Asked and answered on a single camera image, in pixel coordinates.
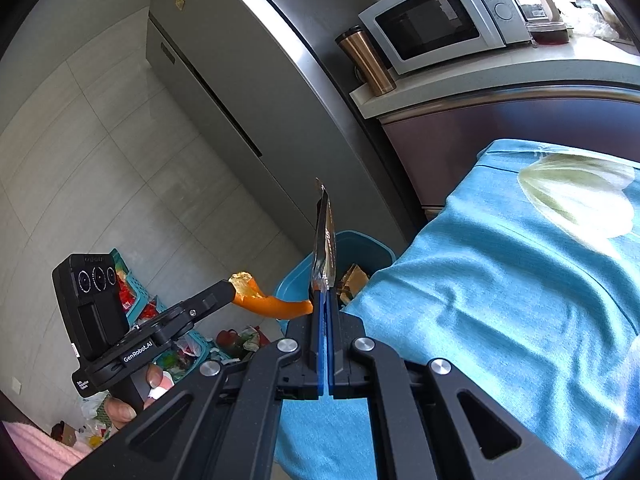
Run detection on person's left hand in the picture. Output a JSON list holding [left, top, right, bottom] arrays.
[[104, 364, 174, 431]]

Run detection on large curved orange peel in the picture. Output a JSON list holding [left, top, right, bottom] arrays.
[[228, 272, 315, 320]]

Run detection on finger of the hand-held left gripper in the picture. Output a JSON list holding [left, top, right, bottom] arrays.
[[172, 280, 239, 323]]

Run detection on brown cardboard scraps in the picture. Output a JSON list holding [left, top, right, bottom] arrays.
[[337, 264, 372, 307]]

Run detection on copper thermos flask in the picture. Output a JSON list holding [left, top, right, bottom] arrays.
[[335, 25, 397, 96]]

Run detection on blue floral tablecloth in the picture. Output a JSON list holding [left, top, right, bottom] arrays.
[[275, 139, 640, 480]]

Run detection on blue trash bin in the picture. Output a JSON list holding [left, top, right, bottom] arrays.
[[274, 230, 396, 341]]

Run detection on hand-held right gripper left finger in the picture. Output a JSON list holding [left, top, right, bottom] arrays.
[[62, 290, 328, 480]]

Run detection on dark kitchen counter cabinet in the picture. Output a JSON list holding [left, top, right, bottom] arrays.
[[350, 35, 640, 221]]

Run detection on teal plastic basket rack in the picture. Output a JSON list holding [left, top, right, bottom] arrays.
[[107, 248, 218, 386]]

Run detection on brown snack wrapper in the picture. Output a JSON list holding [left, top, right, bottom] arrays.
[[310, 178, 339, 294]]

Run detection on person's left forearm pink sleeve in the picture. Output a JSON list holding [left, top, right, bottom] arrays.
[[2, 420, 92, 480]]

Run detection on grey refrigerator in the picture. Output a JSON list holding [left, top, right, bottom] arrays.
[[145, 0, 426, 261]]

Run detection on red lidded container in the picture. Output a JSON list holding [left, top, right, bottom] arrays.
[[525, 22, 572, 47]]

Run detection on crumpled plastic bags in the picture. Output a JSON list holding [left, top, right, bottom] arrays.
[[50, 392, 122, 450]]

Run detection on white microwave oven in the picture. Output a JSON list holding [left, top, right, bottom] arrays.
[[358, 0, 531, 77]]

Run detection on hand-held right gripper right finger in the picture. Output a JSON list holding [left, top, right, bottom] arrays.
[[327, 294, 586, 480]]

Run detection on bag of vegetables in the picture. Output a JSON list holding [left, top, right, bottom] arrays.
[[215, 325, 272, 362]]

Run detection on clear plastic bag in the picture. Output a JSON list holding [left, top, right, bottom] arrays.
[[570, 0, 622, 41]]

